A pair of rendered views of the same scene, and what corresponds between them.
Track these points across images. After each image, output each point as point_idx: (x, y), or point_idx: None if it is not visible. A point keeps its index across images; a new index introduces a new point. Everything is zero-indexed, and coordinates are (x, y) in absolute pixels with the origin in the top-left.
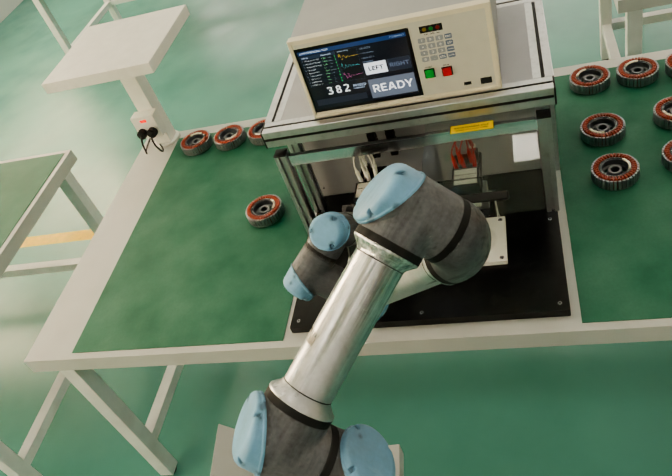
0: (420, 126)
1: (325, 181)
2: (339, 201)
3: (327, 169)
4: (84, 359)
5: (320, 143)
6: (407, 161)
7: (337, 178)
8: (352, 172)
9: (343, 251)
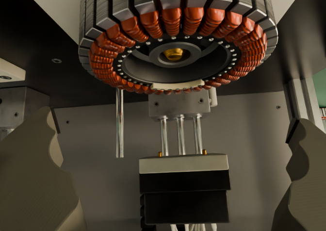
0: (110, 208)
1: (273, 120)
2: (258, 88)
3: (267, 144)
4: None
5: (270, 199)
6: (140, 145)
7: (252, 124)
8: (226, 133)
9: (304, 7)
